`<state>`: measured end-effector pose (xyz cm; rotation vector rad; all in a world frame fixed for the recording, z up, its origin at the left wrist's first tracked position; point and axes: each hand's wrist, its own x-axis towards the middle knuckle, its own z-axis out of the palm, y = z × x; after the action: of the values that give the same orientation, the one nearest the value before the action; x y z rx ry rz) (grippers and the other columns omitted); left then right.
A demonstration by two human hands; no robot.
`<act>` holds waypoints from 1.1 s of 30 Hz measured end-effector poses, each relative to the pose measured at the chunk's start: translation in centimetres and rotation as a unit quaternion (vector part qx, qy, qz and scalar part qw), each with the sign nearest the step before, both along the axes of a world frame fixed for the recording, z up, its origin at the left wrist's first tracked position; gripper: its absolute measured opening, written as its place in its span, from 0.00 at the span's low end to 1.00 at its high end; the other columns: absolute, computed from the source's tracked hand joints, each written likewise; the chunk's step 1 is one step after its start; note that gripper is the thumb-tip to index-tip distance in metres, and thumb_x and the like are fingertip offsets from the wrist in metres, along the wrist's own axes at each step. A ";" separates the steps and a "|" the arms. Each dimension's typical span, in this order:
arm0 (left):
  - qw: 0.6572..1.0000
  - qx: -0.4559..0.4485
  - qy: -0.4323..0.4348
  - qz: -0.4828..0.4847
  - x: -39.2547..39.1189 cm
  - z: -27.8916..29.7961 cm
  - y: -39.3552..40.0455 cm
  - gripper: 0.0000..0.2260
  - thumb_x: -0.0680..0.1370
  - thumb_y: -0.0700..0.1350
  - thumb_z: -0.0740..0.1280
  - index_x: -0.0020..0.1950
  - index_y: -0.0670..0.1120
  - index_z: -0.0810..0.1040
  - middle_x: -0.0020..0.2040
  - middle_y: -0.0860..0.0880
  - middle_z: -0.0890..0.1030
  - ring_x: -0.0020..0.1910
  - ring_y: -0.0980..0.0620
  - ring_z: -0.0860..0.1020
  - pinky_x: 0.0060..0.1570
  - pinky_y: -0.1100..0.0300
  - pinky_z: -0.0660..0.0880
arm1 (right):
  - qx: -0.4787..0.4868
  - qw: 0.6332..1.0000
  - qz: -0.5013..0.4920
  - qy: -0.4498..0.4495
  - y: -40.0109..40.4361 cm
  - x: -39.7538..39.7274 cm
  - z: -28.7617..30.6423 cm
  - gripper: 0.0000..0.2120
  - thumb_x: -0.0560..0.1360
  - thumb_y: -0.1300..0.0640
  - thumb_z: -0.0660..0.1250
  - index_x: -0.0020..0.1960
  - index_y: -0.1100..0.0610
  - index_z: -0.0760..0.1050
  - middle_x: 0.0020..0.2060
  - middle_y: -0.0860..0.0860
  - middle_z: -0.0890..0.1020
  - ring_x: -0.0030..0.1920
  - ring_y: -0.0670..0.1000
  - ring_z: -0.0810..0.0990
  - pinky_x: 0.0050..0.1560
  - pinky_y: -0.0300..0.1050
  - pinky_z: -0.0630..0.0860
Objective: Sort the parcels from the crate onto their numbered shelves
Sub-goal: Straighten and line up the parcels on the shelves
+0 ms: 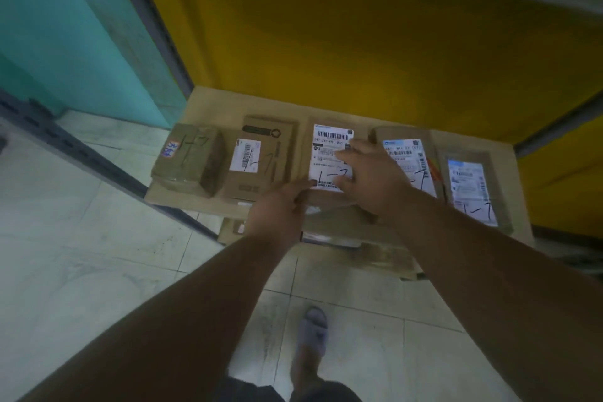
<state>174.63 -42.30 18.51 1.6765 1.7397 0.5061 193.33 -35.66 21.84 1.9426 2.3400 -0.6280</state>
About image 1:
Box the person's right hand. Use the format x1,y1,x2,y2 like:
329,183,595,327
332,138,415,224

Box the person's left hand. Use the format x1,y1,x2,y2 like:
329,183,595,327
244,178,317,252

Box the box with orange stripes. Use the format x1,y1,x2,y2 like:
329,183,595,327
369,125,447,201

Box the parcel label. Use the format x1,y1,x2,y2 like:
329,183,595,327
217,217,247,247

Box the box white label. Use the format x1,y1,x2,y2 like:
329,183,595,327
220,114,299,203

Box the small parcel marked 1-7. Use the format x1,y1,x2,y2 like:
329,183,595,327
303,121,360,210

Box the brown box label 1-7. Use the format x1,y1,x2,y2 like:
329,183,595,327
435,146,515,236

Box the taped brown box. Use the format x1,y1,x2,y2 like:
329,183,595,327
150,122,227,199

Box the metal shelving rack with boards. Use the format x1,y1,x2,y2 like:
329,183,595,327
0,0,603,283

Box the person's right forearm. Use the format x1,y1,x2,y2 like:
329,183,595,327
388,187,603,402

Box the person's left forearm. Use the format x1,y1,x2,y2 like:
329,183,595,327
18,232,293,402

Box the person's right leg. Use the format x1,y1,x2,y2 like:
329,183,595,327
289,339,327,389

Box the dark grey shorts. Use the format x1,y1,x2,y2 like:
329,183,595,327
212,376,364,402

